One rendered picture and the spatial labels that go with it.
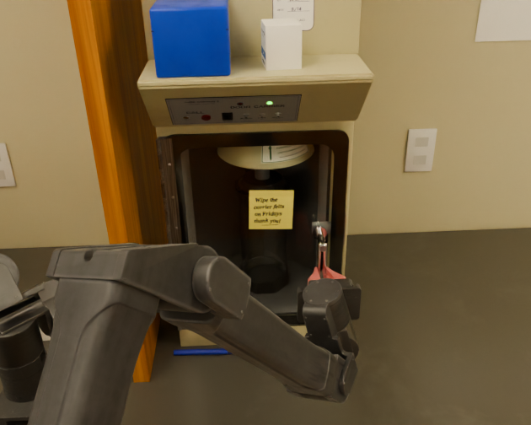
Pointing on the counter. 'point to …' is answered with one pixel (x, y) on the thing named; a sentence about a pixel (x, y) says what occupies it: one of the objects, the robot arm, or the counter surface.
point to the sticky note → (270, 209)
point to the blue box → (190, 38)
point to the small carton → (281, 44)
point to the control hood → (269, 87)
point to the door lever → (321, 250)
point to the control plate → (177, 110)
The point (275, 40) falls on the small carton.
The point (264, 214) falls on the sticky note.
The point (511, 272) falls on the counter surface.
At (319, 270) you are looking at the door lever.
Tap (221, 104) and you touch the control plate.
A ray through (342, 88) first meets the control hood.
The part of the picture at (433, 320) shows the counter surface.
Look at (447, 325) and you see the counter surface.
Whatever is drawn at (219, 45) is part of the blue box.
